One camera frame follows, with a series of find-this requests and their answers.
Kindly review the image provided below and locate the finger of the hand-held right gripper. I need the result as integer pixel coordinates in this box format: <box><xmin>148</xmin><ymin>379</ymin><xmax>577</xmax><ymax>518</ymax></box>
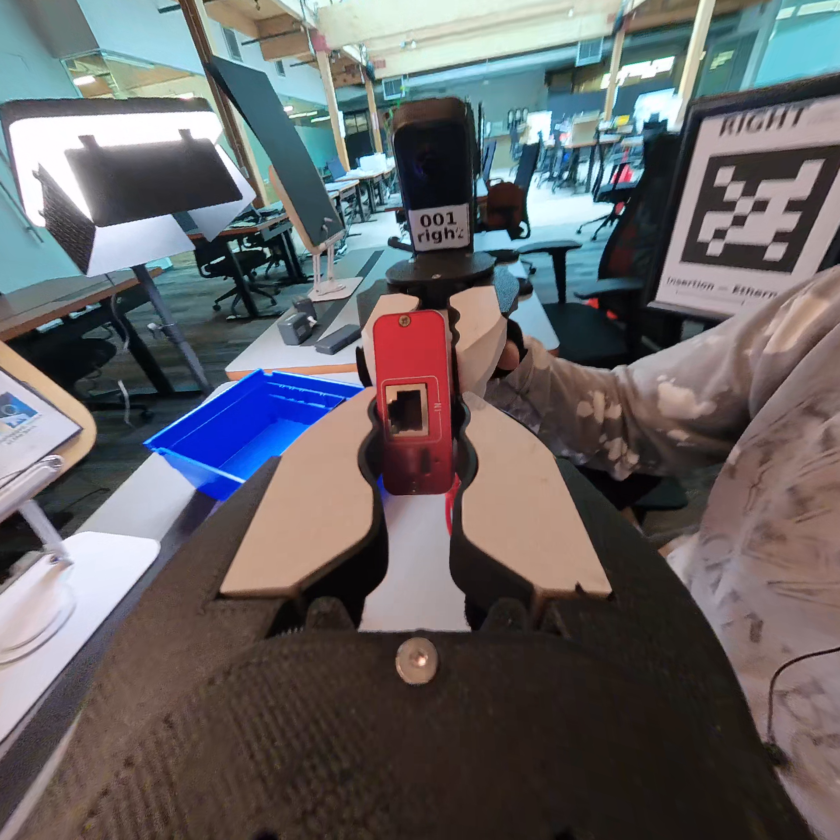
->
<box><xmin>360</xmin><ymin>292</ymin><xmax>422</xmax><ymax>343</ymax></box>
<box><xmin>448</xmin><ymin>285</ymin><xmax>511</xmax><ymax>399</ymax></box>

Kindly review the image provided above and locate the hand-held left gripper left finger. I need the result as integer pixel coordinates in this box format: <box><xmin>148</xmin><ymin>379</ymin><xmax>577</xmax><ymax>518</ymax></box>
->
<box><xmin>218</xmin><ymin>394</ymin><xmax>388</xmax><ymax>601</ymax></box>

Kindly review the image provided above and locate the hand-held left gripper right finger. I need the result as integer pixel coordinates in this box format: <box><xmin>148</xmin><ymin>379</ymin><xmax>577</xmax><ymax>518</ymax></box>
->
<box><xmin>449</xmin><ymin>392</ymin><xmax>614</xmax><ymax>602</ymax></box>

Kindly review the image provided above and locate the red metal ethernet adapter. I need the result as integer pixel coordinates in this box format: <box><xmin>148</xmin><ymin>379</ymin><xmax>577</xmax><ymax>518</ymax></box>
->
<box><xmin>371</xmin><ymin>310</ymin><xmax>462</xmax><ymax>497</ymax></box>

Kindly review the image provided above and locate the blue plastic storage bin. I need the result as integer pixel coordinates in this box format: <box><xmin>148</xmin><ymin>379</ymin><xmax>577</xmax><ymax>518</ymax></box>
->
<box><xmin>143</xmin><ymin>367</ymin><xmax>366</xmax><ymax>501</ymax></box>

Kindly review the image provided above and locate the person's right forearm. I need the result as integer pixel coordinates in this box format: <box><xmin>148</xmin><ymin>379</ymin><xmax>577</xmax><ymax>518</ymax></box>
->
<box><xmin>486</xmin><ymin>262</ymin><xmax>840</xmax><ymax>503</ymax></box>

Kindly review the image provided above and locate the person's right hand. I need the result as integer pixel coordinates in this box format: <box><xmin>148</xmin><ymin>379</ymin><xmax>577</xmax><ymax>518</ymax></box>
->
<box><xmin>487</xmin><ymin>318</ymin><xmax>527</xmax><ymax>389</ymax></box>

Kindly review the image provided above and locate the white board stand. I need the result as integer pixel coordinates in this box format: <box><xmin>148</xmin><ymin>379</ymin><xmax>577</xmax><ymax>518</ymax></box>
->
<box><xmin>307</xmin><ymin>220</ymin><xmax>364</xmax><ymax>303</ymax></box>

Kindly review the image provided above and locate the dark grey flat box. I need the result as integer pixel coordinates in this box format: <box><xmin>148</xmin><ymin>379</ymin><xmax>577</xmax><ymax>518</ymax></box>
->
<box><xmin>314</xmin><ymin>323</ymin><xmax>363</xmax><ymax>357</ymax></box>

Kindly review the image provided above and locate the grey device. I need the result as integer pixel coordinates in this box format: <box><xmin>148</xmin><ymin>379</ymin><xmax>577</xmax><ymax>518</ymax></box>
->
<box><xmin>276</xmin><ymin>295</ymin><xmax>319</xmax><ymax>347</ymax></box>

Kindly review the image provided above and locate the white side table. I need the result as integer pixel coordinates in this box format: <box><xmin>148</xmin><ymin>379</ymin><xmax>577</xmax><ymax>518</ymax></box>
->
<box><xmin>225</xmin><ymin>248</ymin><xmax>560</xmax><ymax>382</ymax></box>

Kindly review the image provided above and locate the black panel board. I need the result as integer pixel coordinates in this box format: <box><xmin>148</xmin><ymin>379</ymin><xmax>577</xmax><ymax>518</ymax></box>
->
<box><xmin>205</xmin><ymin>54</ymin><xmax>347</xmax><ymax>252</ymax></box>

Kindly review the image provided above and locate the black light stand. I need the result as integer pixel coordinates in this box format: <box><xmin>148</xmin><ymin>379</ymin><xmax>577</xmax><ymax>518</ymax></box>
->
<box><xmin>128</xmin><ymin>262</ymin><xmax>214</xmax><ymax>398</ymax></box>

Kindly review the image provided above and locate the person's torso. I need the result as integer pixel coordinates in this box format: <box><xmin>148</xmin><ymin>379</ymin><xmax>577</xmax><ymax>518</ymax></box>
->
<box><xmin>663</xmin><ymin>420</ymin><xmax>840</xmax><ymax>840</ymax></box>

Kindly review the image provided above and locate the studio light panel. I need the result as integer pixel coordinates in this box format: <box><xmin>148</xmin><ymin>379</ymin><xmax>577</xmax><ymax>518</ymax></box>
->
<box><xmin>0</xmin><ymin>98</ymin><xmax>258</xmax><ymax>278</ymax></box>

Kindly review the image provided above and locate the printed tag sign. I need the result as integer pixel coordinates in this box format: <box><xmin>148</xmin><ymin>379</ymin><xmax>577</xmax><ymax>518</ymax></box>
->
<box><xmin>646</xmin><ymin>75</ymin><xmax>840</xmax><ymax>322</ymax></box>

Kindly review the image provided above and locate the brown office desk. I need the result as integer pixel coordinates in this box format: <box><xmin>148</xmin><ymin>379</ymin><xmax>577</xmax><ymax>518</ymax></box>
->
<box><xmin>0</xmin><ymin>266</ymin><xmax>163</xmax><ymax>342</ymax></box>

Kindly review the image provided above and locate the black lavalier microphone cable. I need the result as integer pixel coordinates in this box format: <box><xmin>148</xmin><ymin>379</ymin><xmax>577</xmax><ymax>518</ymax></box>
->
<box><xmin>764</xmin><ymin>646</ymin><xmax>840</xmax><ymax>769</ymax></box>

